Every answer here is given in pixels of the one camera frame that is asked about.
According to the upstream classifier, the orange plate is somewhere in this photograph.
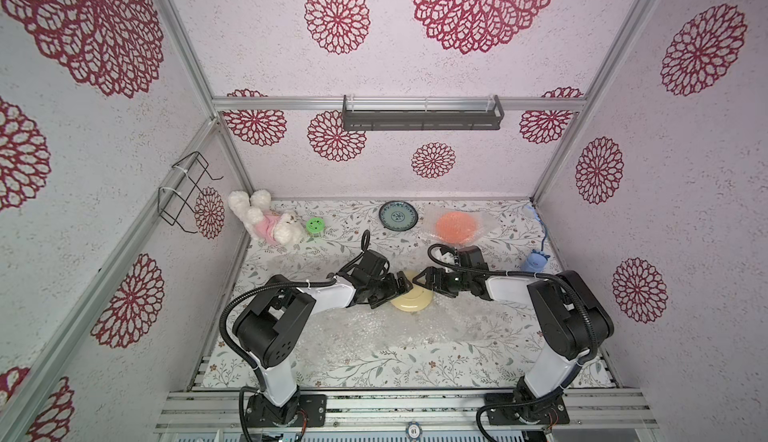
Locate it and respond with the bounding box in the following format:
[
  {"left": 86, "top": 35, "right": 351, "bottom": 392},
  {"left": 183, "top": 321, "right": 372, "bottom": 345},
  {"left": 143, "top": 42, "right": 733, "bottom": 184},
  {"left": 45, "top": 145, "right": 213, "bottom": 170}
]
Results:
[{"left": 421, "top": 205, "right": 500, "bottom": 247}]

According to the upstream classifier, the white plush bunny pink dress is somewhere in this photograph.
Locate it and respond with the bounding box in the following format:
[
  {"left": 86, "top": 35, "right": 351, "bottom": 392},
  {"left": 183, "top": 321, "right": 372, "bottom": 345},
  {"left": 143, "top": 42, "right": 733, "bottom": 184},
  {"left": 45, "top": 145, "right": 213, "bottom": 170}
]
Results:
[{"left": 227, "top": 189, "right": 307, "bottom": 247}]

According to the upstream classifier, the black wire wall basket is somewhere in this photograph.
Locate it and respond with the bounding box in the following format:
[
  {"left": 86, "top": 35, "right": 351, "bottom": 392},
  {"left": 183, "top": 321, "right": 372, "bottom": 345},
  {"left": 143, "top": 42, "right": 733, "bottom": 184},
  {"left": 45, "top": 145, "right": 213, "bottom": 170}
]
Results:
[{"left": 156, "top": 151, "right": 223, "bottom": 234}]

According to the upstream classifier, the yellow plate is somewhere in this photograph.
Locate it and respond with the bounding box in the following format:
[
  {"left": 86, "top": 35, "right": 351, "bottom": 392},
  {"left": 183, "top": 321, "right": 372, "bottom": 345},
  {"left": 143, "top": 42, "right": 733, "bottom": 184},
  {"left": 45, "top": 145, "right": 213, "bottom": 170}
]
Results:
[{"left": 390, "top": 270, "right": 434, "bottom": 313}]

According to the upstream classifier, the green round toy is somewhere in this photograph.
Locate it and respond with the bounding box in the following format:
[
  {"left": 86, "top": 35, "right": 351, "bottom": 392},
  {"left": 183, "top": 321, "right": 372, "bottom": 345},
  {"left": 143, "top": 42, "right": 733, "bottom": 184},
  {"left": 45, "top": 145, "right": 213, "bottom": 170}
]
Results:
[{"left": 305, "top": 217, "right": 325, "bottom": 236}]

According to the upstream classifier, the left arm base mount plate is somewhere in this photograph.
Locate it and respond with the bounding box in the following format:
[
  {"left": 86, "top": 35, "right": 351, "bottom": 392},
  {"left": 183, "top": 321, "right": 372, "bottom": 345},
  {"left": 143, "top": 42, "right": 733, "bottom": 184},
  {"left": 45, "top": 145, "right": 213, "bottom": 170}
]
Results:
[{"left": 245, "top": 393, "right": 328, "bottom": 428}]

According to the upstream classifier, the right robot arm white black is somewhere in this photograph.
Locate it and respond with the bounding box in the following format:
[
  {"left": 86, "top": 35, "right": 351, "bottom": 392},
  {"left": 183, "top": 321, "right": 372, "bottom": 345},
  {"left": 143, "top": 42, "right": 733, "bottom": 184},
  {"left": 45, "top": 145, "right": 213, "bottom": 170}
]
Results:
[{"left": 411, "top": 243, "right": 614, "bottom": 441}]

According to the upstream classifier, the aluminium front rail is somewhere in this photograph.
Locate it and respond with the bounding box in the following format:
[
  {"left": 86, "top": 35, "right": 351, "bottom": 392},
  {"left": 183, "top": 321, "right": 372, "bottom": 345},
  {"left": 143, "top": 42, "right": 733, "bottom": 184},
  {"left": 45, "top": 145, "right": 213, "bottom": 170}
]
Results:
[{"left": 154, "top": 388, "right": 659, "bottom": 435}]

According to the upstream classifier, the clear bubble wrap sheet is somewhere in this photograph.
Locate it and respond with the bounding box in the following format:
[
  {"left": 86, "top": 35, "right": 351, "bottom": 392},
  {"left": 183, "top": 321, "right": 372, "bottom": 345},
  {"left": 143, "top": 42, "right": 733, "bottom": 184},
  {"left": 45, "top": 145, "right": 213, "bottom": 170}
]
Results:
[{"left": 290, "top": 293, "right": 543, "bottom": 388}]

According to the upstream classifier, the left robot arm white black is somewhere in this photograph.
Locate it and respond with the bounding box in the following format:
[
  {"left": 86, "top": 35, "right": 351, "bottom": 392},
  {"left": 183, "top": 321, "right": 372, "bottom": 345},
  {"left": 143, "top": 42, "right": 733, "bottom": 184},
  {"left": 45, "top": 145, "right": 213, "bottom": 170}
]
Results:
[{"left": 218, "top": 230, "right": 413, "bottom": 409}]

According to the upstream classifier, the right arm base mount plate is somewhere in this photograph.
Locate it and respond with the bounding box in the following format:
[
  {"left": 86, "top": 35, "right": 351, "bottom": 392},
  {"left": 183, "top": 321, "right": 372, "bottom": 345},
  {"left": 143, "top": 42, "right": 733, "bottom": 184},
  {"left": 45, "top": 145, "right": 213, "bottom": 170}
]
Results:
[{"left": 484, "top": 393, "right": 570, "bottom": 426}]

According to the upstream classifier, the blue toy with cord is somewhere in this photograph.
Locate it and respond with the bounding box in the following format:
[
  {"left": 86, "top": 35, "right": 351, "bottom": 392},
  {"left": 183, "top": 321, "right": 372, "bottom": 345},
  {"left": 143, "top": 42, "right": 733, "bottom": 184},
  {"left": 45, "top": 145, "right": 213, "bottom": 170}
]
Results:
[{"left": 521, "top": 203, "right": 550, "bottom": 273}]

